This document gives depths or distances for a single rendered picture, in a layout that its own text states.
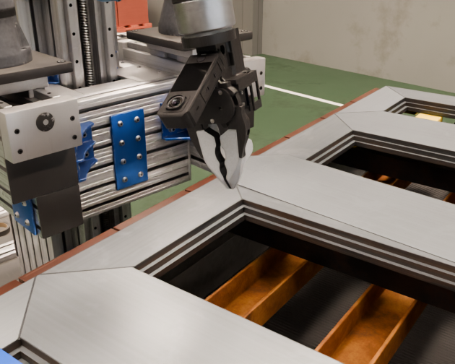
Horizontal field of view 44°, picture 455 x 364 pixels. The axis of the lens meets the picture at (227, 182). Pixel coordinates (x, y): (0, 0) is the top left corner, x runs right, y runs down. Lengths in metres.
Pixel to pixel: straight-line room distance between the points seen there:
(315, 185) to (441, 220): 0.23
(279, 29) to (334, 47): 0.72
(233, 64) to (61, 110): 0.38
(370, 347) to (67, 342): 0.47
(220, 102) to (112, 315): 0.30
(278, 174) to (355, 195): 0.16
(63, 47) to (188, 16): 0.63
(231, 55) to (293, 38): 5.25
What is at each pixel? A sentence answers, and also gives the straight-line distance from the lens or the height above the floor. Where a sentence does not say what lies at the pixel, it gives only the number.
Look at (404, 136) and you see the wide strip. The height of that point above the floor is 0.85.
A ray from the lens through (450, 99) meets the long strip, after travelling 1.66.
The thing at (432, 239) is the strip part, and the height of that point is 0.85.
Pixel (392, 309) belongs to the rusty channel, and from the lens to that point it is 1.02.
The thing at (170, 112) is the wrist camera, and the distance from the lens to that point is 0.67.
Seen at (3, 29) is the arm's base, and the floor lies 1.10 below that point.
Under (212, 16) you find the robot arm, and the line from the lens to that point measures 0.71.
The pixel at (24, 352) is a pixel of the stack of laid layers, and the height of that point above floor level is 0.84.
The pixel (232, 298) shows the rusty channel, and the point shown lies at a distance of 0.99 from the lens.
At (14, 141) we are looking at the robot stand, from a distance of 1.01.
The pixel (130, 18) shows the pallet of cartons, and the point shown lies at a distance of 7.26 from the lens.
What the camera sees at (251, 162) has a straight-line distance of 1.12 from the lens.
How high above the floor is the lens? 1.27
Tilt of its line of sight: 24 degrees down
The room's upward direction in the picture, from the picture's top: straight up
